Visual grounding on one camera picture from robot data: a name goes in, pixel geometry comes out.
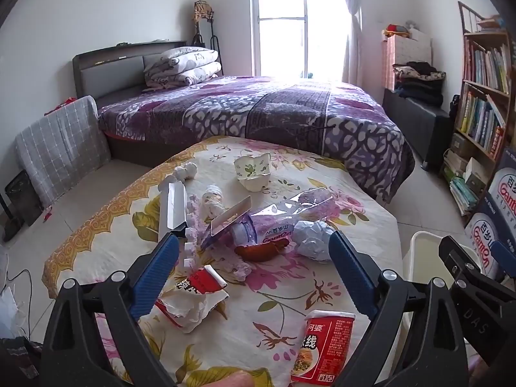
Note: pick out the grey box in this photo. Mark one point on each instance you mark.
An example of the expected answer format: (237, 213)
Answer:
(459, 145)

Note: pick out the light curtain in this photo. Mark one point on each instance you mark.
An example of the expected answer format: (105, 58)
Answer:
(350, 16)

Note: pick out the red cloth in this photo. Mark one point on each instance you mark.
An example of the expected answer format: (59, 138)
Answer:
(64, 104)

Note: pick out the folded patterned quilt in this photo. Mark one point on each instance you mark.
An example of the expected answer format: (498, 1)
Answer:
(181, 66)

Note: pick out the white crumpled tissue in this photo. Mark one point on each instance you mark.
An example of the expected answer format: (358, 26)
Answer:
(185, 171)

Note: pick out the coat rack with plaid scarf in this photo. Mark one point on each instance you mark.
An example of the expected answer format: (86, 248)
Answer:
(203, 12)

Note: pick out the clear plastic bottle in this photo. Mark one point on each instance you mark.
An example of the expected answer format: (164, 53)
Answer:
(282, 217)

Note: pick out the crumpled green print paper cup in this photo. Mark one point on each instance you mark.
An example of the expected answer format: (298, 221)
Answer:
(252, 171)

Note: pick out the pink drawer cabinet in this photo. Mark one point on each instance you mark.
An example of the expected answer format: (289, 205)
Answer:
(407, 50)

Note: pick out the crumpled paper ball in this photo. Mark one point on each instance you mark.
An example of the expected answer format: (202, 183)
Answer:
(314, 242)

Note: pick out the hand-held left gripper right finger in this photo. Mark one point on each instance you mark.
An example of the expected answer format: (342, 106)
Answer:
(350, 274)

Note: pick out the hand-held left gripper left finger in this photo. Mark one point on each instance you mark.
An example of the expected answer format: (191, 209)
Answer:
(158, 272)

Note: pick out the red sausage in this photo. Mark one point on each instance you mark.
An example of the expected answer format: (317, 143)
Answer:
(262, 252)

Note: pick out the torn red snack wrapper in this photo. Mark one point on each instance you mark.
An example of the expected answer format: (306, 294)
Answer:
(193, 302)

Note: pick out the white foam strip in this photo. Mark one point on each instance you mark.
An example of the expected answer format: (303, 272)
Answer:
(188, 250)

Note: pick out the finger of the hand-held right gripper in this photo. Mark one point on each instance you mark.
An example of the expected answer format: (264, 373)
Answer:
(504, 252)
(456, 254)

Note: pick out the pile of dark clothes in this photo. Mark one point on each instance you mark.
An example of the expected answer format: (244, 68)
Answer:
(419, 82)

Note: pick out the dark bed headboard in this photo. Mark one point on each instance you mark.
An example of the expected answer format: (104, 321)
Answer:
(109, 72)

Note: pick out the beige storage box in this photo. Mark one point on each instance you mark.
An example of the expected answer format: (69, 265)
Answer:
(475, 177)

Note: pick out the dark storage bench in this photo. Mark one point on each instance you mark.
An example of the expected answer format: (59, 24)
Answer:
(423, 129)

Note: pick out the dark cloth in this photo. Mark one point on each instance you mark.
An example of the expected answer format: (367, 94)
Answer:
(16, 363)

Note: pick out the window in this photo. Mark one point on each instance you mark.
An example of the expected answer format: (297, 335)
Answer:
(282, 28)

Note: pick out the long white cardboard box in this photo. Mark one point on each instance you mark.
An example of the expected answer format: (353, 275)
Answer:
(171, 209)

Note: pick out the row of thick books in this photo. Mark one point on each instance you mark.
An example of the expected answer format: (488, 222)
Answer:
(481, 123)

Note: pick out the person's left hand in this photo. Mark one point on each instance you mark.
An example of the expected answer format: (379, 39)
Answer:
(227, 381)

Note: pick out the row of thin books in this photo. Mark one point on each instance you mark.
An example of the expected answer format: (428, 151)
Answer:
(487, 66)

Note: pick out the bed with purple quilt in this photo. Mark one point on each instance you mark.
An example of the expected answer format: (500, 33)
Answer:
(282, 113)

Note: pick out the red soft toy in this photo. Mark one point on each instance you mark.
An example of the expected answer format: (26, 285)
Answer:
(395, 30)

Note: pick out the stack of books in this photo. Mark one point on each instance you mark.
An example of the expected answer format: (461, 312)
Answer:
(459, 193)

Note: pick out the dark flat board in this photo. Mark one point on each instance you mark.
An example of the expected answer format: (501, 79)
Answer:
(22, 201)

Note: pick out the white plastic bag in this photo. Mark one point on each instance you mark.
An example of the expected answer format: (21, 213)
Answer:
(8, 310)

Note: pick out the blue water carton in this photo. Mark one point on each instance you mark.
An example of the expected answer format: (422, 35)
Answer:
(506, 193)
(483, 246)

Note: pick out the white plastic bin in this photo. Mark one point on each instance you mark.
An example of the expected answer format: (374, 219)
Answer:
(423, 258)

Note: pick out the wooden bookshelf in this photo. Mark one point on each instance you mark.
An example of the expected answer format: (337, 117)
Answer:
(467, 28)

